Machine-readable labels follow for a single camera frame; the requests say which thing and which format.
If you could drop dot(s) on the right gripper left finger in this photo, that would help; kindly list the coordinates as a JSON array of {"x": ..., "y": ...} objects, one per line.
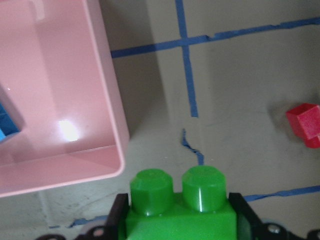
[{"x": 115, "y": 225}]

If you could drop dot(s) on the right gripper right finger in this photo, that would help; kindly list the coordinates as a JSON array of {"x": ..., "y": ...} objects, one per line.
[{"x": 248, "y": 224}]

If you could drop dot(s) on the green toy block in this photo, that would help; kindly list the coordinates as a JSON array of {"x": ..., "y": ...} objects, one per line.
[{"x": 201, "y": 211}]

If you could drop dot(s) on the red toy block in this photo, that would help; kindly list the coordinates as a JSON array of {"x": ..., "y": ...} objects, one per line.
[{"x": 305, "y": 123}]

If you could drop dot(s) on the blue toy block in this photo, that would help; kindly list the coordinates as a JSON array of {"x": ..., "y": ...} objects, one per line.
[{"x": 7, "y": 125}]

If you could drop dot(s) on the pink plastic box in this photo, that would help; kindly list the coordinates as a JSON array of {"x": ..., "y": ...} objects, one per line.
[{"x": 58, "y": 84}]

